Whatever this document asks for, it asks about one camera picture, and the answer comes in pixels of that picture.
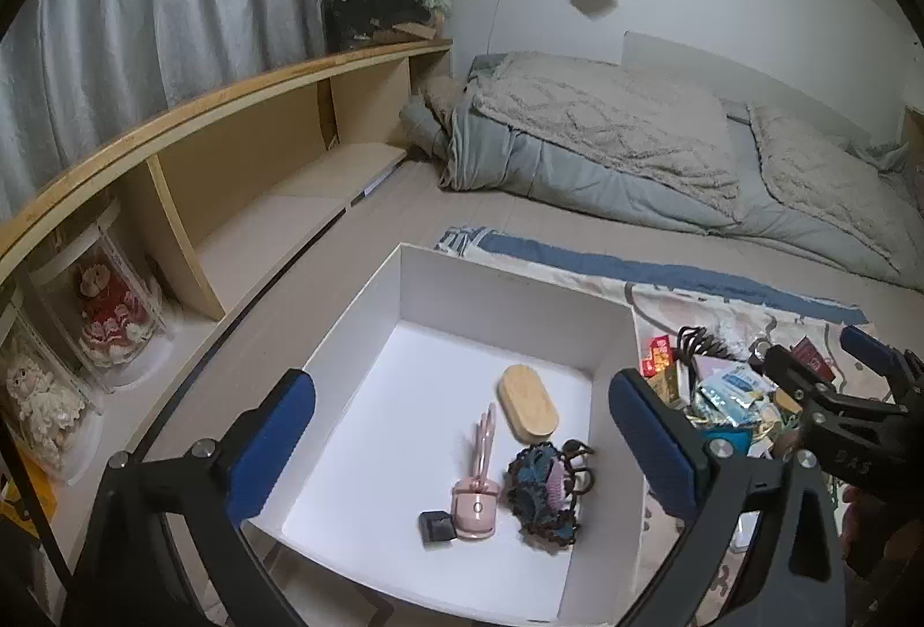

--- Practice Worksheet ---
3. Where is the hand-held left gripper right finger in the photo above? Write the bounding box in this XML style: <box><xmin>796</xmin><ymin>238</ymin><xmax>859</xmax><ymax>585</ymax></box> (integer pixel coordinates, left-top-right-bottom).
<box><xmin>608</xmin><ymin>369</ymin><xmax>845</xmax><ymax>627</ymax></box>

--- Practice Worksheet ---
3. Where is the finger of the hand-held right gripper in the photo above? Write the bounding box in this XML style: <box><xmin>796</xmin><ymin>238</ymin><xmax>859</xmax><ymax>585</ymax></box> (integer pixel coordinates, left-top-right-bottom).
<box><xmin>754</xmin><ymin>342</ymin><xmax>909</xmax><ymax>458</ymax></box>
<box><xmin>839</xmin><ymin>324</ymin><xmax>924</xmax><ymax>395</ymax></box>

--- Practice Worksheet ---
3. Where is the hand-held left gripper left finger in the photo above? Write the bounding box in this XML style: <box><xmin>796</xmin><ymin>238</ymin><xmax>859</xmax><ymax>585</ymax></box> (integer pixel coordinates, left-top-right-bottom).
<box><xmin>68</xmin><ymin>369</ymin><xmax>316</xmax><ymax>627</ymax></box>

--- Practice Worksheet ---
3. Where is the white cardboard box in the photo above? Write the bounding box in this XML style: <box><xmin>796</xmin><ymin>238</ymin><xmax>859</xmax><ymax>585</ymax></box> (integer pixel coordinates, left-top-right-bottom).
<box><xmin>241</xmin><ymin>243</ymin><xmax>647</xmax><ymax>624</ymax></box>

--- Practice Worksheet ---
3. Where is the blue white packet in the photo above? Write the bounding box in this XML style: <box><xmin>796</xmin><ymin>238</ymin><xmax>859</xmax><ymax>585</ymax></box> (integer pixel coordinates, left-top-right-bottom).
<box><xmin>696</xmin><ymin>363</ymin><xmax>777</xmax><ymax>426</ymax></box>

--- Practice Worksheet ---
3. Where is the black hair claw clip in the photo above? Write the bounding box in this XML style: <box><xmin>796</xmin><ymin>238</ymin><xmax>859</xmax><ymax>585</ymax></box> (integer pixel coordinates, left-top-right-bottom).
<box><xmin>561</xmin><ymin>439</ymin><xmax>597</xmax><ymax>499</ymax></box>
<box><xmin>675</xmin><ymin>325</ymin><xmax>730</xmax><ymax>361</ymax></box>

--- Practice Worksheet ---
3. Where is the small pink comb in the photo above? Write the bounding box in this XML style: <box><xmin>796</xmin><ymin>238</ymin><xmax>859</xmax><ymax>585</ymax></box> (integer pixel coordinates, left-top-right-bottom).
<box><xmin>538</xmin><ymin>457</ymin><xmax>573</xmax><ymax>507</ymax></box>

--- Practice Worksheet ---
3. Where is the wooden oval box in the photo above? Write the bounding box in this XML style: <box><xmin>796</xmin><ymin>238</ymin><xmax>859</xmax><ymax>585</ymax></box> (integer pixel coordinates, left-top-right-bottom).
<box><xmin>497</xmin><ymin>364</ymin><xmax>560</xmax><ymax>442</ymax></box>

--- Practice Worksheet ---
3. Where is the beige fuzzy blanket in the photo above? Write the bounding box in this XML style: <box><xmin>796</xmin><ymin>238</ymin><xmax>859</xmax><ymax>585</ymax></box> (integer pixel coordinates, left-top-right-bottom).
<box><xmin>747</xmin><ymin>106</ymin><xmax>914</xmax><ymax>274</ymax></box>
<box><xmin>472</xmin><ymin>53</ymin><xmax>744</xmax><ymax>217</ymax></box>

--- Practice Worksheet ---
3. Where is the small black square case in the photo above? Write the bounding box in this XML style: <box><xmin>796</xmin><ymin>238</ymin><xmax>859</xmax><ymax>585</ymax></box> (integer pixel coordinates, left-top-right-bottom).
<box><xmin>419</xmin><ymin>510</ymin><xmax>457</xmax><ymax>550</ymax></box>

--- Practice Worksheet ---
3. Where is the pink handheld device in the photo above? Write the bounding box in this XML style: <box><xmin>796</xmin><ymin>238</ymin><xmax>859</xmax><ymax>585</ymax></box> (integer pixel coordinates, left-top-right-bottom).
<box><xmin>451</xmin><ymin>402</ymin><xmax>504</xmax><ymax>543</ymax></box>

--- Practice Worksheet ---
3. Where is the clear case with red doll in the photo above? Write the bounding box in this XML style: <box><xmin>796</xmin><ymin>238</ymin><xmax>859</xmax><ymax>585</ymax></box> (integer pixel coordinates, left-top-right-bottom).
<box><xmin>29</xmin><ymin>215</ymin><xmax>174</xmax><ymax>393</ymax></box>

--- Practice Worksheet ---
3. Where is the clear case with white doll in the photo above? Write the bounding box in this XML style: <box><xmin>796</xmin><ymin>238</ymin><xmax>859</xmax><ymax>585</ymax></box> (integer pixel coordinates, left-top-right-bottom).
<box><xmin>0</xmin><ymin>309</ymin><xmax>106</xmax><ymax>484</ymax></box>

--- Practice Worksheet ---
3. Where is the wooden shelf unit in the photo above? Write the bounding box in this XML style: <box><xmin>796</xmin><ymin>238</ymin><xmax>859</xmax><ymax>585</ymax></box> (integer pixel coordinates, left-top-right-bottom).
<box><xmin>0</xmin><ymin>39</ymin><xmax>454</xmax><ymax>599</ymax></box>

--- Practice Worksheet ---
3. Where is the grey quilt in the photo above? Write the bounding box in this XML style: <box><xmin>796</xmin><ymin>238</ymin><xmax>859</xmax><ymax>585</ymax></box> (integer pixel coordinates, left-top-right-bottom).
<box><xmin>399</xmin><ymin>51</ymin><xmax>924</xmax><ymax>292</ymax></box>

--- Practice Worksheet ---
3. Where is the grey curtain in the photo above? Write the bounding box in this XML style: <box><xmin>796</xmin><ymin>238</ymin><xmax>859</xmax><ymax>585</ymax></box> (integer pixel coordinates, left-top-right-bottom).
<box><xmin>0</xmin><ymin>0</ymin><xmax>351</xmax><ymax>224</ymax></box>

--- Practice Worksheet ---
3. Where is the dark clothing pile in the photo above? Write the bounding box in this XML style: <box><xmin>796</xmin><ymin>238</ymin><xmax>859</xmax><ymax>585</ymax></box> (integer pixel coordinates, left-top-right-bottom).
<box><xmin>325</xmin><ymin>0</ymin><xmax>441</xmax><ymax>51</ymax></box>

